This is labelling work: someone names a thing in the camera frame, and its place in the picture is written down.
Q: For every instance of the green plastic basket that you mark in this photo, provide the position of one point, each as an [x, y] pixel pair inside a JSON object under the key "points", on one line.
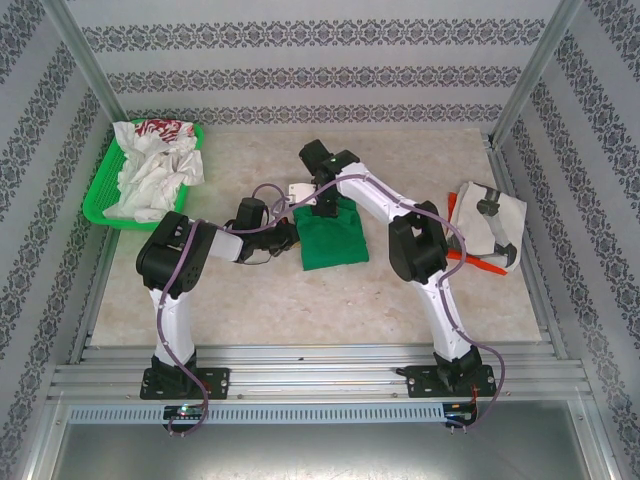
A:
{"points": [[100, 195]]}

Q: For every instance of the crumpled plain white t-shirt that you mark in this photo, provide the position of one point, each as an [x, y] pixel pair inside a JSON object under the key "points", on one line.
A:
{"points": [[150, 190]]}

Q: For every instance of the green t-shirt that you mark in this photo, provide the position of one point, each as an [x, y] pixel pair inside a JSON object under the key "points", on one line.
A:
{"points": [[330, 245]]}

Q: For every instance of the folded white t-shirt grey print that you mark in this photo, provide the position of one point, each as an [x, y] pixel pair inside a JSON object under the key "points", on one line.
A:
{"points": [[505, 210]]}

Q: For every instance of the grey metal bottom panel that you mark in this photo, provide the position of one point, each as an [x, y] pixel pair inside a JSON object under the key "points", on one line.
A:
{"points": [[320, 452]]}

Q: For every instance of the aluminium frame post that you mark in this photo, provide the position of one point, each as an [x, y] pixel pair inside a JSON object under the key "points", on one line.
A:
{"points": [[537, 65], [80, 55]]}

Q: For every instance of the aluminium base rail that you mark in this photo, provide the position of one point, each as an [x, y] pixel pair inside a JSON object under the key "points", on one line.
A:
{"points": [[320, 370]]}

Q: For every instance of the white t-shirt red print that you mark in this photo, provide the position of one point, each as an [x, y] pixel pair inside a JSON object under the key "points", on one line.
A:
{"points": [[157, 129]]}

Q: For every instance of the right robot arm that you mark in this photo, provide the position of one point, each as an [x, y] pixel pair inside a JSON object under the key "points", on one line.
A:
{"points": [[440, 310]]}

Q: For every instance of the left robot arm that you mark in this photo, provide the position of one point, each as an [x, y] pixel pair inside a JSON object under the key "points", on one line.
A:
{"points": [[172, 320]]}

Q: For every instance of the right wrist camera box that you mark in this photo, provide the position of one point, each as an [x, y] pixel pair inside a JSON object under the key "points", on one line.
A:
{"points": [[302, 194]]}

